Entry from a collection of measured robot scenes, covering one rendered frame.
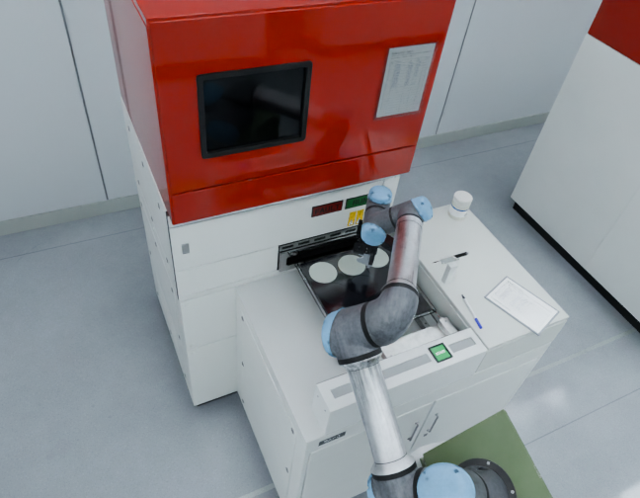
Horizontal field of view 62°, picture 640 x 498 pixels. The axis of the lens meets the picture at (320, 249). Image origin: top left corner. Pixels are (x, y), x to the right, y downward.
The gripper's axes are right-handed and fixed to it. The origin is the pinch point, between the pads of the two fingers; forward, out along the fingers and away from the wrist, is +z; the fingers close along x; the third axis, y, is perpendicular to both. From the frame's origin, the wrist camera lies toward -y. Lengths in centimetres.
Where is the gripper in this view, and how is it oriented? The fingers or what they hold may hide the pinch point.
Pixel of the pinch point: (370, 265)
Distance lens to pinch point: 193.3
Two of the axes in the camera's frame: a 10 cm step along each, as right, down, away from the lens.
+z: -0.8, 6.6, 7.5
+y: -9.8, -1.9, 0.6
